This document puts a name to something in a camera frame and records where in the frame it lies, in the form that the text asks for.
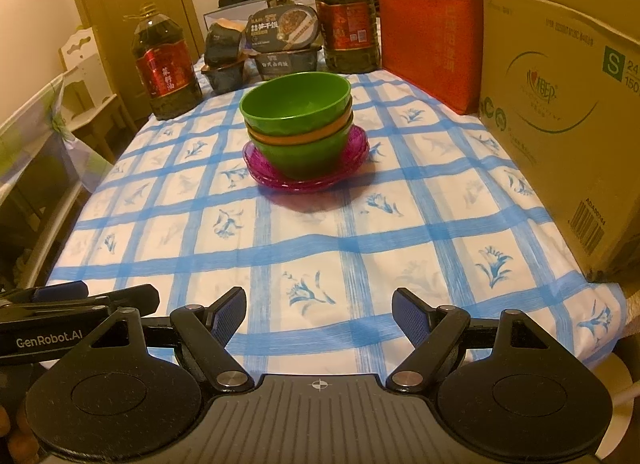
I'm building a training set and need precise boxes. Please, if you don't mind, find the person's left hand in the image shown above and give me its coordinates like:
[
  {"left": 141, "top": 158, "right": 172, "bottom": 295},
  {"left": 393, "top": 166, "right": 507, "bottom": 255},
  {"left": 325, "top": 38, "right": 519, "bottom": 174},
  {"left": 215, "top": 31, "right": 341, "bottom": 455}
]
[{"left": 0, "top": 401, "right": 36, "bottom": 464}]

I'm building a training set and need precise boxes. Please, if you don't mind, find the instant meal box with lid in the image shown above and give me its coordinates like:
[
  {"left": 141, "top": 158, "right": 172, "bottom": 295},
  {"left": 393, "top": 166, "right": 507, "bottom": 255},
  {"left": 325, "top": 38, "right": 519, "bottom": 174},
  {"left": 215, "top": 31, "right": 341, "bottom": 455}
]
[{"left": 246, "top": 3, "right": 322, "bottom": 52}]

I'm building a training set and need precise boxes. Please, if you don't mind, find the blue checked tablecloth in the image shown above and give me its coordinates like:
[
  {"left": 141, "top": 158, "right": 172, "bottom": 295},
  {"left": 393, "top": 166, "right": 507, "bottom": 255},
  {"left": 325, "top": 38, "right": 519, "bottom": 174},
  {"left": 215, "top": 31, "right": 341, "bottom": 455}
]
[{"left": 47, "top": 66, "right": 628, "bottom": 380}]

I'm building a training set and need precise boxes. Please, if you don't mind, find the green plastic bowl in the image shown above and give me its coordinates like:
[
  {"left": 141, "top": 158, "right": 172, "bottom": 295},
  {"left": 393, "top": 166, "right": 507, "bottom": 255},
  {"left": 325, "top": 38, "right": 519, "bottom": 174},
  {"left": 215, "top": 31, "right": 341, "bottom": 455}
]
[
  {"left": 239, "top": 72, "right": 353, "bottom": 137},
  {"left": 248, "top": 124, "right": 355, "bottom": 180}
]

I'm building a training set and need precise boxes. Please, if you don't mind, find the red tote bag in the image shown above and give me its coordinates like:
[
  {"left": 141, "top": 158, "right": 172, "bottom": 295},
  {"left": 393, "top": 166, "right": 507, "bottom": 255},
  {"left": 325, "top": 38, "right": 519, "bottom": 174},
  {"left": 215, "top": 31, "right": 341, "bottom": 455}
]
[{"left": 376, "top": 0, "right": 485, "bottom": 116}]

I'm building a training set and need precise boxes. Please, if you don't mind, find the white wooden chair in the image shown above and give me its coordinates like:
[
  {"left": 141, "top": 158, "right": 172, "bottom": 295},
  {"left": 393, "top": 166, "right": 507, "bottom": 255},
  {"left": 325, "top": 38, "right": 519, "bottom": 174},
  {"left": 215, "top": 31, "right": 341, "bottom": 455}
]
[{"left": 59, "top": 26, "right": 133, "bottom": 160}]

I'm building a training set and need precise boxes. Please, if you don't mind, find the tilted dark instant food bowl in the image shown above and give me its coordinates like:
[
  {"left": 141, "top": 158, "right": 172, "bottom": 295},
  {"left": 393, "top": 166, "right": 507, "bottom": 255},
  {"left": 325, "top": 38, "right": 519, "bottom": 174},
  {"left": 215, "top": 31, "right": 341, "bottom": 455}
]
[{"left": 205, "top": 19, "right": 247, "bottom": 65}]

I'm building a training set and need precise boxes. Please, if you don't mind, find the white round object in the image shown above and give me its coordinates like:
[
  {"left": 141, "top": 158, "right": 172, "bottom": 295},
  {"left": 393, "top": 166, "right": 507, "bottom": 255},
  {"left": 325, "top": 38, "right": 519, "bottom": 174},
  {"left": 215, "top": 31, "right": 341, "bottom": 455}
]
[{"left": 597, "top": 356, "right": 640, "bottom": 425}]

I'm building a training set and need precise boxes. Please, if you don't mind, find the white railed furniture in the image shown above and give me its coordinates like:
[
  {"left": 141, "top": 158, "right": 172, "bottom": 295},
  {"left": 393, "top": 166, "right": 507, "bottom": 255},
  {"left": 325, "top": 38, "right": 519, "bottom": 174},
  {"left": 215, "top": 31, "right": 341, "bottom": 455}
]
[{"left": 0, "top": 69, "right": 118, "bottom": 290}]

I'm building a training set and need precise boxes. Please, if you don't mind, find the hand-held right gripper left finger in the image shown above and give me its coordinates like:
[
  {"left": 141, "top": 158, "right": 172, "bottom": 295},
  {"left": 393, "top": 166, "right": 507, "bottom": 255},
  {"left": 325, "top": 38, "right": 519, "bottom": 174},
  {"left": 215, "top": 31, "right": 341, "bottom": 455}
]
[{"left": 55, "top": 287, "right": 254, "bottom": 393}]

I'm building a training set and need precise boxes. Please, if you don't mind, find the large cardboard box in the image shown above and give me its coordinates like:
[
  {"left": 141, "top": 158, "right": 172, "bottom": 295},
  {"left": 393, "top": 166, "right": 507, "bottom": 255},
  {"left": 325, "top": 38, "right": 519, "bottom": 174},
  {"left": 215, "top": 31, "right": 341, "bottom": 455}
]
[{"left": 474, "top": 0, "right": 640, "bottom": 284}]

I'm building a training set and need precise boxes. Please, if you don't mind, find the oil bottle with red label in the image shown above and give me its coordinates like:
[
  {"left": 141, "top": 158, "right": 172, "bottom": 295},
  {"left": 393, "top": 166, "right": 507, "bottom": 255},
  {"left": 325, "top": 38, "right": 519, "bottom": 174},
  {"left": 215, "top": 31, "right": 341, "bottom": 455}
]
[
  {"left": 314, "top": 0, "right": 382, "bottom": 74},
  {"left": 131, "top": 3, "right": 203, "bottom": 121}
]

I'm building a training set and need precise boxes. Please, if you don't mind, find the purple glass plate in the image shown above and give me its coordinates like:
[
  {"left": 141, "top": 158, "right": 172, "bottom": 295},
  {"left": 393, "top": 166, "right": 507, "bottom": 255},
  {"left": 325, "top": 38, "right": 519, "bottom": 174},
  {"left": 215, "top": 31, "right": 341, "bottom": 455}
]
[
  {"left": 243, "top": 144, "right": 370, "bottom": 193},
  {"left": 243, "top": 136, "right": 371, "bottom": 187},
  {"left": 243, "top": 125, "right": 371, "bottom": 181}
]

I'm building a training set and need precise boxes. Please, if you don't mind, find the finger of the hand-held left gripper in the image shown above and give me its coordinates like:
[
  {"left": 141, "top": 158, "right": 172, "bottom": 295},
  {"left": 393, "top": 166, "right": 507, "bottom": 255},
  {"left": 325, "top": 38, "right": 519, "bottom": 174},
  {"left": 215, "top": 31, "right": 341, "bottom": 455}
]
[
  {"left": 75, "top": 284, "right": 161, "bottom": 317},
  {"left": 0, "top": 281, "right": 88, "bottom": 306}
]

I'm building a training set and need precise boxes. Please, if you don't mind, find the dark instant meal box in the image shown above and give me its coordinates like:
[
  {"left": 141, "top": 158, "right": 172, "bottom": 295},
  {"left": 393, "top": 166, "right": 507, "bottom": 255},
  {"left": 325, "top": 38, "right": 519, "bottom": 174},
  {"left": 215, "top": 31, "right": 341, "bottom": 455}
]
[{"left": 248, "top": 44, "right": 323, "bottom": 80}]

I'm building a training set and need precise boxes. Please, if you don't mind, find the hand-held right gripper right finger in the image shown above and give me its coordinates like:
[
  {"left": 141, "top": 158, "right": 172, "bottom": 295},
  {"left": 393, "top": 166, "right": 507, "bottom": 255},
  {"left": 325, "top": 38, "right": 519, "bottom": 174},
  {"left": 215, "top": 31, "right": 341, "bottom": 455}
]
[{"left": 387, "top": 288, "right": 591, "bottom": 393}]

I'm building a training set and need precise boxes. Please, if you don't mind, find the orange plastic bowl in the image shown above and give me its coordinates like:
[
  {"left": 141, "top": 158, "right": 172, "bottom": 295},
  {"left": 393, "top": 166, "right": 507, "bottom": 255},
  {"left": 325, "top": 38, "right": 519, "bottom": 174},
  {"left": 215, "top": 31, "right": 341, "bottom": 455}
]
[{"left": 246, "top": 111, "right": 355, "bottom": 147}]

